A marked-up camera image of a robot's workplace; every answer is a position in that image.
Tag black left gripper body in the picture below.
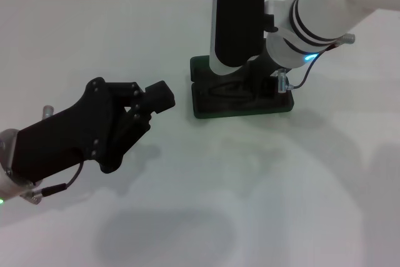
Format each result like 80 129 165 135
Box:
10 76 126 174

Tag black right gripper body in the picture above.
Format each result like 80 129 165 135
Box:
214 49 283 98

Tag black glasses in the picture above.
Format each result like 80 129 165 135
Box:
208 81 262 101

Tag green glasses case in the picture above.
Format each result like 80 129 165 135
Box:
189 54 296 120

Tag right wrist silver plug stub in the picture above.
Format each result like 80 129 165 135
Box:
338 33 356 45

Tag right gripper grey cable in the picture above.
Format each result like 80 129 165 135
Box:
286 46 341 91

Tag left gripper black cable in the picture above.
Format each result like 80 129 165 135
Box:
30 158 84 198

